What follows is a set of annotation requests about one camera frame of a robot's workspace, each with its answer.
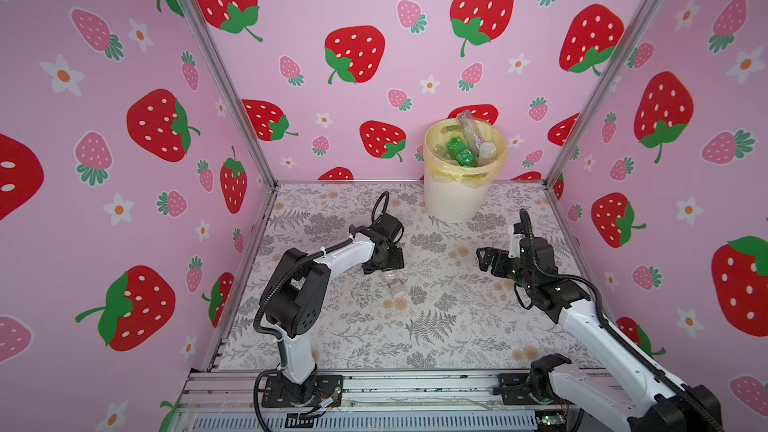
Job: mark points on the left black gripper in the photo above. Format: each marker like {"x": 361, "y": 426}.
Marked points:
{"x": 396, "y": 259}

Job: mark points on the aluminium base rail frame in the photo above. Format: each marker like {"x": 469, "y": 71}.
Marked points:
{"x": 376, "y": 400}

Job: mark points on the white bin with yellow liner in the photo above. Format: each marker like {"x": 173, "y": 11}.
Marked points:
{"x": 452, "y": 193}

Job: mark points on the clear bluish bottle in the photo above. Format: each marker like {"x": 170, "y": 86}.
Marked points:
{"x": 470, "y": 130}

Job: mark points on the clear bottle white label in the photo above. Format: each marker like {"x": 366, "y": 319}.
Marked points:
{"x": 396, "y": 283}

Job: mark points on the green bottle yellow cap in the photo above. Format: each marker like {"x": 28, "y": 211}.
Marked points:
{"x": 460, "y": 152}

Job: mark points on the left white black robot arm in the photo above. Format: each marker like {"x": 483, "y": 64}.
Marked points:
{"x": 292, "y": 301}

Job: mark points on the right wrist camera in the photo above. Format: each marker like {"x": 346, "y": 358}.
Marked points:
{"x": 517, "y": 234}

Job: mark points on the clear bottle red cap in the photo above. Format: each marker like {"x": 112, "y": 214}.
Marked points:
{"x": 487, "y": 152}

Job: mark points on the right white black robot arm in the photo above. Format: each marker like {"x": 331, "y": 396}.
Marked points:
{"x": 649, "y": 398}

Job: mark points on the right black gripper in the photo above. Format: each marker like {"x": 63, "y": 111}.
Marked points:
{"x": 502, "y": 256}

